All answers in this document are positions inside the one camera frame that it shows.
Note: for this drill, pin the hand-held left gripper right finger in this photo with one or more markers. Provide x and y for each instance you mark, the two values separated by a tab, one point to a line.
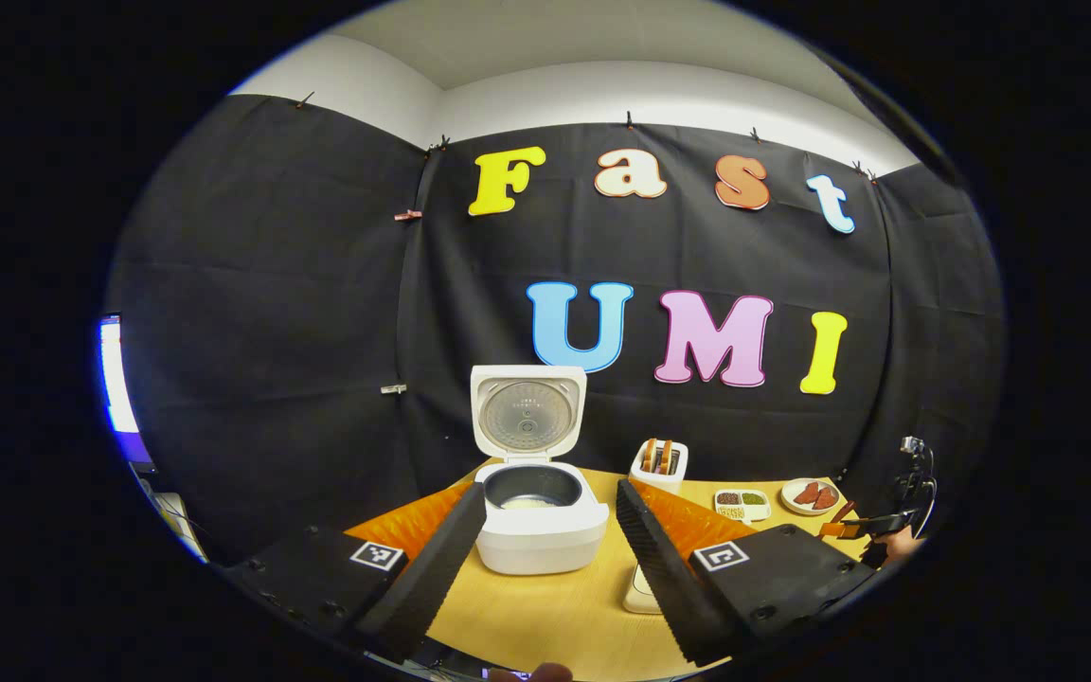
659	578

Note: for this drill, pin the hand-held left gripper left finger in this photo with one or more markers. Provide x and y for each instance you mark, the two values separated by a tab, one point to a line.
432	578

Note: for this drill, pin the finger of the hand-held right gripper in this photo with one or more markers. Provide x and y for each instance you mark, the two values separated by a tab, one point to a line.
834	529

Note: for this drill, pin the clear box of rice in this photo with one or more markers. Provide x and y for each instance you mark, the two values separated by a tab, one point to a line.
638	592

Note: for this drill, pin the white rice cooker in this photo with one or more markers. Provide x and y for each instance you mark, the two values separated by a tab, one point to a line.
541	545

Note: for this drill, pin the red meat slice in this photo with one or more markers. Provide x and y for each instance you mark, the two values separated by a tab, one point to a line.
807	493
826	498

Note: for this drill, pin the white oval plate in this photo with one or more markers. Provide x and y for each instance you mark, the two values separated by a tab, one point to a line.
790	502

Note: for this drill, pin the white toaster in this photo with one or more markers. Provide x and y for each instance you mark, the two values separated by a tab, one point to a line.
659	481

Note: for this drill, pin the white divided dish of beans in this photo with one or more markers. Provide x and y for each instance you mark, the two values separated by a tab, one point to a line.
742	499

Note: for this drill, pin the bread slice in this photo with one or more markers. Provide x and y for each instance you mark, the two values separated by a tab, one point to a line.
649	457
666	457

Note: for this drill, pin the white furniture piece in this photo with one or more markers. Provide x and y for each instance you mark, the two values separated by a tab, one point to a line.
176	521

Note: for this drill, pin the black backdrop cloth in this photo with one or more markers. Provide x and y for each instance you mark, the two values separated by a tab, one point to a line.
271	332

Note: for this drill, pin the brown cloth clip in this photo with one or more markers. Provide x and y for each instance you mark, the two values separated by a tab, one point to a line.
407	215

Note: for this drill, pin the lit monitor screen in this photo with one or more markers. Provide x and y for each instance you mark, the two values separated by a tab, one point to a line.
115	379

